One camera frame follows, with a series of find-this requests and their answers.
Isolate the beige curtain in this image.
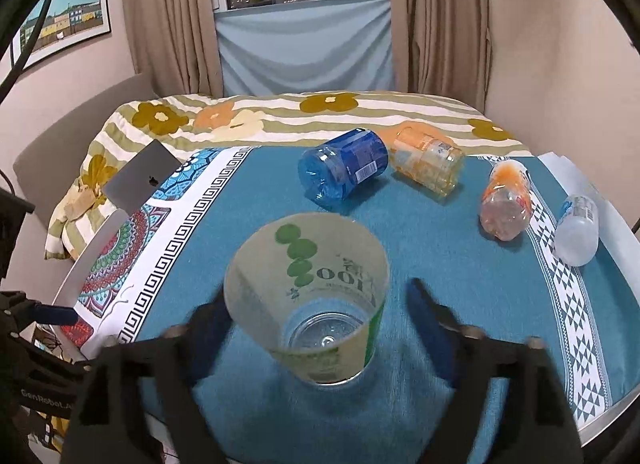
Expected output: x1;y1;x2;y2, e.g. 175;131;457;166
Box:
390;0;493;110
119;0;224;99

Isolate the striped floral blanket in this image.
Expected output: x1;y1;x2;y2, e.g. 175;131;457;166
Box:
44;90;531;261

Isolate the translucent cup with green dots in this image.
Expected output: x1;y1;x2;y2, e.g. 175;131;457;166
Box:
223;212;391;386

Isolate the blue patterned tablecloth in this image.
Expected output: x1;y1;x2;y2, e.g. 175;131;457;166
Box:
75;144;626;464

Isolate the clear bottle with orange label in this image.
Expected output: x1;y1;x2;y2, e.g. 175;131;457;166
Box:
479;160;533;243

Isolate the light blue cloth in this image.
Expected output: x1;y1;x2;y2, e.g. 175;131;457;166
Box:
214;0;395;97

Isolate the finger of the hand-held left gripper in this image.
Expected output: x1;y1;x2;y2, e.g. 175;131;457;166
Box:
0;290;77;335

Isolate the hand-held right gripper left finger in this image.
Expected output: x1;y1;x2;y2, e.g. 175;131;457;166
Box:
60;288;233;464

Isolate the black cable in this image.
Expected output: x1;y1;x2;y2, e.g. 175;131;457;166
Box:
0;0;66;100

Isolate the framed wall picture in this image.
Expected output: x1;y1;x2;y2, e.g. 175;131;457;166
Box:
11;0;112;71

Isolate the grey laptop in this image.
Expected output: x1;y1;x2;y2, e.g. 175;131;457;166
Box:
102;139;181;210

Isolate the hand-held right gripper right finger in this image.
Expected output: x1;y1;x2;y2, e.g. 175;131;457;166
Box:
406;279;586;464

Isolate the blue plastic jar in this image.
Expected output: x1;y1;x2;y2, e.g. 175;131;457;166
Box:
298;128;390;206

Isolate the clear bottle with white label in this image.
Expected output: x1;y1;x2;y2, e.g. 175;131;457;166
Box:
553;194;600;267

